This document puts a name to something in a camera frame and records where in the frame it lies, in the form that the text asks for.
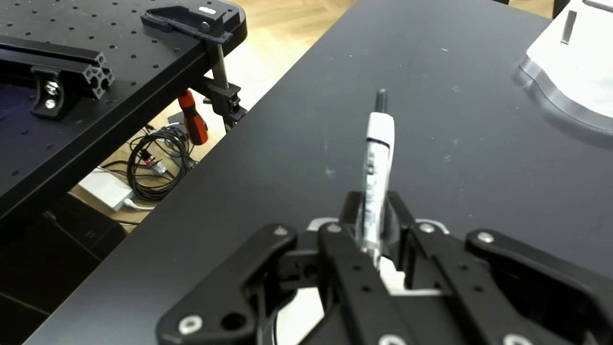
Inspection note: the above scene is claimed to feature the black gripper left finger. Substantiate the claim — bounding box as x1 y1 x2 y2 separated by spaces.
156 192 384 345

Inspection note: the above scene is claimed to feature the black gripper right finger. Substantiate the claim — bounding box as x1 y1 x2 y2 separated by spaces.
386 192 613 345

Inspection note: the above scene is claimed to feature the black and white pen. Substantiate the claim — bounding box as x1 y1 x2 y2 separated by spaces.
361 89 395 252

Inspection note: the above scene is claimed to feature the black perforated breadboard table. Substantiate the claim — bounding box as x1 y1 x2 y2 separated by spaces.
0 0 248 225

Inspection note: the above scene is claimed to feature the black table clamp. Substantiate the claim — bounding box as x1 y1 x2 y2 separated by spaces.
143 0 248 129

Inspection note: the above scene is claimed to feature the black coiled cable bundle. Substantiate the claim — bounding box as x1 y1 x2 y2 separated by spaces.
102 123 198 204

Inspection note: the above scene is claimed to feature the red handled screwdriver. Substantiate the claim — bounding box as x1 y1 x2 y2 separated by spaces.
179 91 210 146

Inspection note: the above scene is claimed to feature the black aluminium extrusion rail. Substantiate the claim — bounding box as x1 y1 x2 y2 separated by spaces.
0 37 116 119

